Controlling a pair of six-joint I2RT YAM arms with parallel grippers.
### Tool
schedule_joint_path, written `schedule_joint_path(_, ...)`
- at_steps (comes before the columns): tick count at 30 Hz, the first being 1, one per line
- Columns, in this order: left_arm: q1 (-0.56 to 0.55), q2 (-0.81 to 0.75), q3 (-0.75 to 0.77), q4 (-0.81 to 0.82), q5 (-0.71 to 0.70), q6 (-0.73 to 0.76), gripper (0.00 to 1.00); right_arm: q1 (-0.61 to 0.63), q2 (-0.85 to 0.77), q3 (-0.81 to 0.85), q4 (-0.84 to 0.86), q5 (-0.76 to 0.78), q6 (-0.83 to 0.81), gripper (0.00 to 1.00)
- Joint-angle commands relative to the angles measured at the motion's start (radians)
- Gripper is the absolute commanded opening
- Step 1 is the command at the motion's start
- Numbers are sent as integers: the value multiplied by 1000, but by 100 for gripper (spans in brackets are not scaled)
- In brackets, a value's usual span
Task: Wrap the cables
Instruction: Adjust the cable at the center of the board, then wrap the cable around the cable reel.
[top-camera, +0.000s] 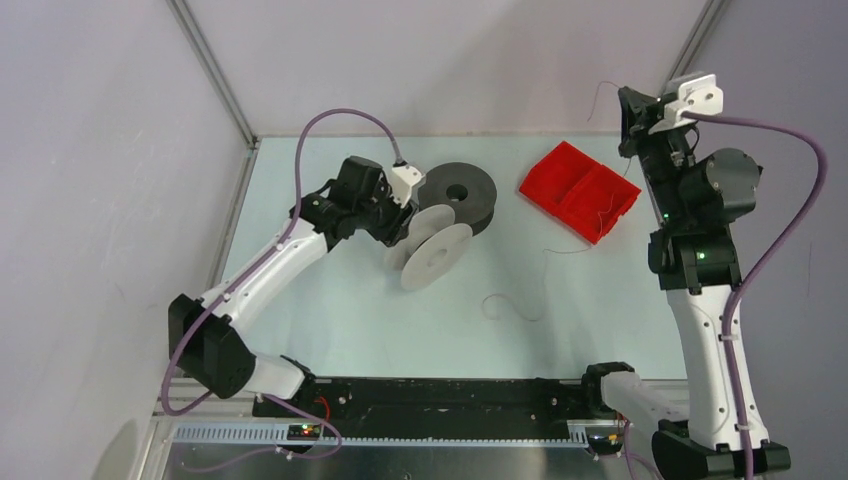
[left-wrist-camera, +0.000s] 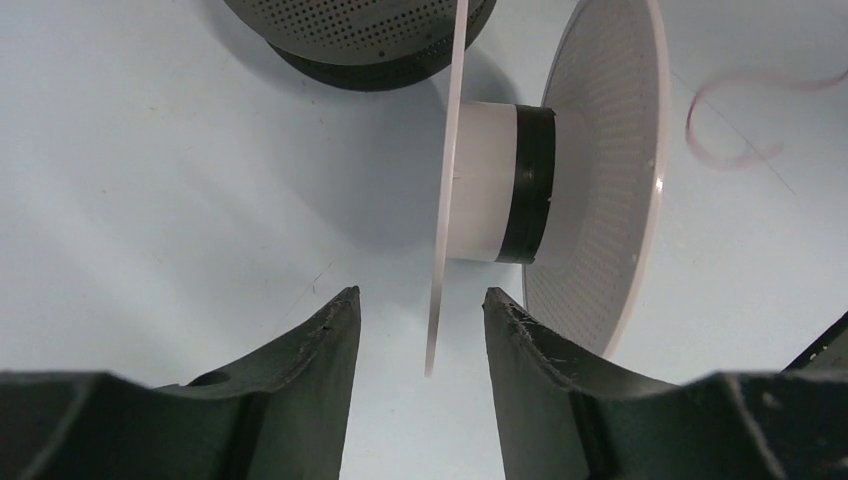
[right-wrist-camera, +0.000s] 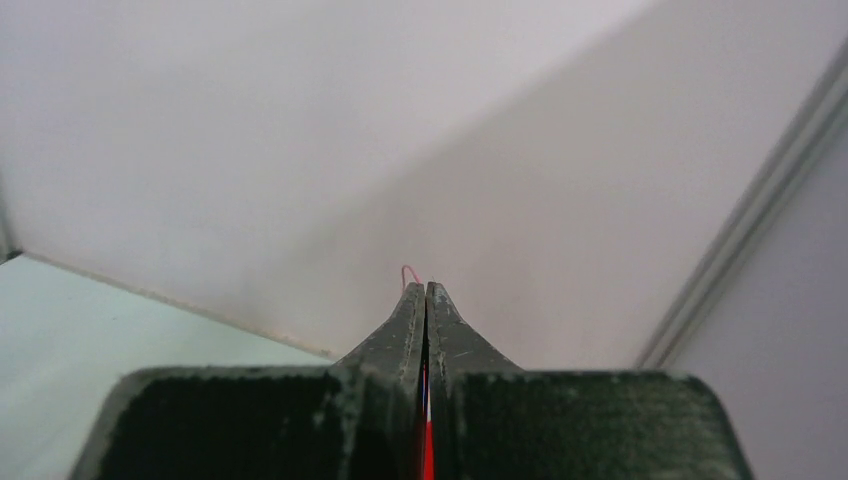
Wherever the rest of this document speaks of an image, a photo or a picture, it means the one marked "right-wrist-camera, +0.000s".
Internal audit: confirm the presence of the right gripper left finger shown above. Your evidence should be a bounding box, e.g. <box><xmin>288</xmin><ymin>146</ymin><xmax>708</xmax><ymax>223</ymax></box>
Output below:
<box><xmin>71</xmin><ymin>283</ymin><xmax>426</xmax><ymax>479</ymax></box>

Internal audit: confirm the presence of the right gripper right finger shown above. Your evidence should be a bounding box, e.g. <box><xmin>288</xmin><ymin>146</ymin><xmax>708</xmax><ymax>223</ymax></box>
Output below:
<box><xmin>426</xmin><ymin>282</ymin><xmax>753</xmax><ymax>479</ymax></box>

